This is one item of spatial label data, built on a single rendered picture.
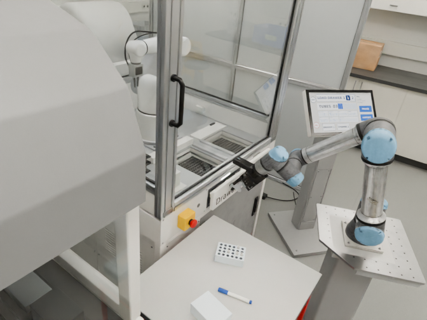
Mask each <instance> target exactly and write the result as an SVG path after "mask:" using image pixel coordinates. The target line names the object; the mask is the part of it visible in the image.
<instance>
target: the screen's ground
mask: <svg viewBox="0 0 427 320"><path fill-rule="evenodd" d="M316 94H355V99H356V101H355V102H316V103H311V102H310V104H311V113H312V119H313V122H319V117H318V111H328V110H333V106H332V103H356V107H357V109H335V110H357V112H358V120H359V122H348V123H349V127H350V129H352V128H354V127H355V125H356V124H358V123H360V122H363V121H361V117H360V114H372V115H373V117H374V111H373V106H372V99H371V94H370V93H309V96H310V97H315V96H316ZM360 105H371V107H372V112H360V109H359V106H360ZM319 123H320V122H319ZM322 124H332V123H320V128H317V129H314V133H326V132H345V131H347V130H339V131H338V130H337V123H335V131H323V127H322Z"/></svg>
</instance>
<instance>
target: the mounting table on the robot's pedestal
mask: <svg viewBox="0 0 427 320"><path fill-rule="evenodd" d="M355 213H356V211H354V210H348V209H344V208H338V207H334V206H328V205H324V204H318V203H317V204H316V215H317V224H318V238H319V242H321V243H322V244H323V245H324V246H326V247H327V248H328V249H329V250H330V251H331V252H333V253H334V254H335V255H337V256H338V257H339V258H340V259H341V260H342V261H343V262H345V263H346V264H347V265H349V266H350V267H351V268H352V269H353V270H356V274H357V275H361V276H366V277H371V278H375V279H380V280H383V281H389V282H392V283H398V284H403V285H407V286H412V287H415V288H418V287H420V286H421V285H425V284H426V281H425V279H424V276H423V273H422V272H421V269H420V267H419V264H418V262H417V259H416V257H415V254H414V252H413V250H412V247H411V245H410V242H409V240H408V237H407V235H406V233H405V230H404V228H403V225H402V223H401V221H400V220H399V219H395V218H389V217H386V224H385V230H384V231H385V234H386V237H387V240H388V243H389V246H390V249H391V252H392V255H393V258H394V261H395V264H393V263H388V262H382V261H379V260H373V259H370V258H364V257H359V256H355V255H350V254H346V253H341V252H337V251H334V245H333V240H332V231H331V226H330V217H329V215H334V216H338V217H344V218H350V219H353V218H354V216H355Z"/></svg>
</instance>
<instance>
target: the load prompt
mask: <svg viewBox="0 0 427 320"><path fill-rule="evenodd" d="M316 101H317V102H355V101H356V99H355V94H316Z"/></svg>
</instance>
